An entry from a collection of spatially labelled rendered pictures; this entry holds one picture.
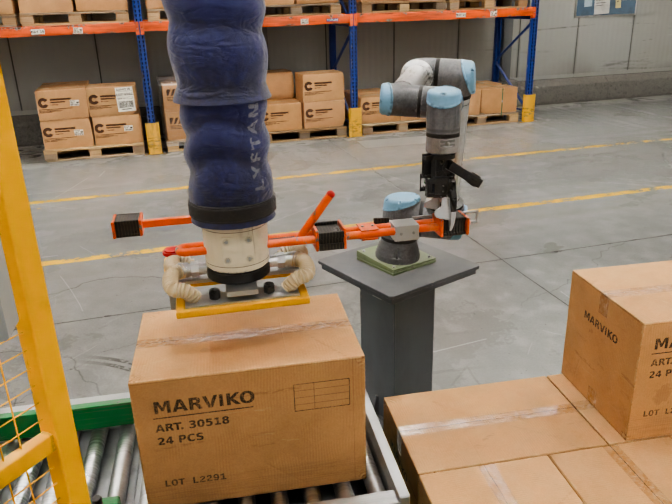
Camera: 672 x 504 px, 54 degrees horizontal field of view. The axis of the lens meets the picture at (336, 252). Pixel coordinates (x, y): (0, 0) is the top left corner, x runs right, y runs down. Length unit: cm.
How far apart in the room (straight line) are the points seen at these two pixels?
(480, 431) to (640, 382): 49
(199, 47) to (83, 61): 857
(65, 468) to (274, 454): 57
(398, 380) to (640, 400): 113
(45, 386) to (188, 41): 79
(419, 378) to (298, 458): 126
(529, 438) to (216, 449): 95
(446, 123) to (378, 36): 895
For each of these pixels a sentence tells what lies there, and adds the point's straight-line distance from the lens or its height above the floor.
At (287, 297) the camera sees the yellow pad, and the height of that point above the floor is 111.
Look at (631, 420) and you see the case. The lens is 221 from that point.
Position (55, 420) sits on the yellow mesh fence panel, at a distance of 148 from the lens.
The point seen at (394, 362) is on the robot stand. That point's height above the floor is 35.
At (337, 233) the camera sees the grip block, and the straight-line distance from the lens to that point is 174.
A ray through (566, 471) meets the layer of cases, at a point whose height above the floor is 54.
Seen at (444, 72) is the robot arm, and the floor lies 156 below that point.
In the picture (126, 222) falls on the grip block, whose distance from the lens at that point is 199.
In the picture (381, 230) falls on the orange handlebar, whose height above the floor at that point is 123.
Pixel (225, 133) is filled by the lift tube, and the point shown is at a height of 153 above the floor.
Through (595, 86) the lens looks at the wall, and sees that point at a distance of 1253.
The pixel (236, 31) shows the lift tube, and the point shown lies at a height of 176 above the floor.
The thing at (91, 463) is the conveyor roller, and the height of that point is 55.
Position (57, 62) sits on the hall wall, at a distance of 1013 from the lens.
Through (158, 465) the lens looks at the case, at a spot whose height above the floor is 69.
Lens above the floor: 182
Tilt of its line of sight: 21 degrees down
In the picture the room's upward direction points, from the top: 2 degrees counter-clockwise
